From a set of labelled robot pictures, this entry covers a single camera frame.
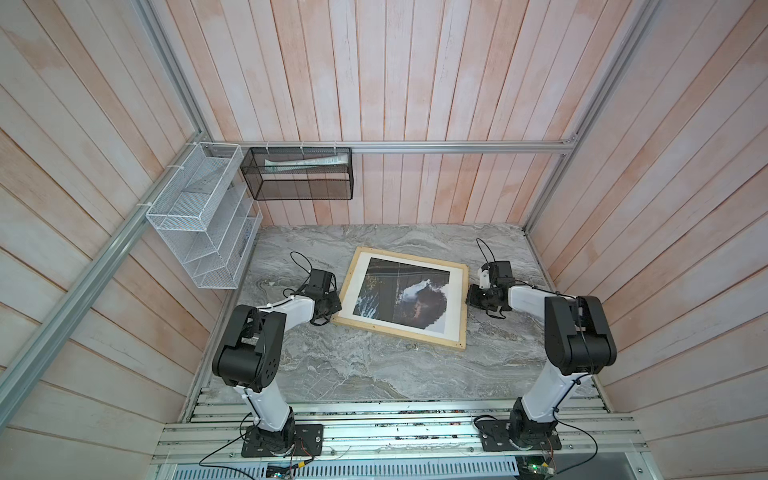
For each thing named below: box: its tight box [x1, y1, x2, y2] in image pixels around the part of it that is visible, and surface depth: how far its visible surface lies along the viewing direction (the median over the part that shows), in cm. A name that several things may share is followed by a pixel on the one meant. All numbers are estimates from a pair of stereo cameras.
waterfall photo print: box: [352, 257, 451, 334], surface depth 103 cm
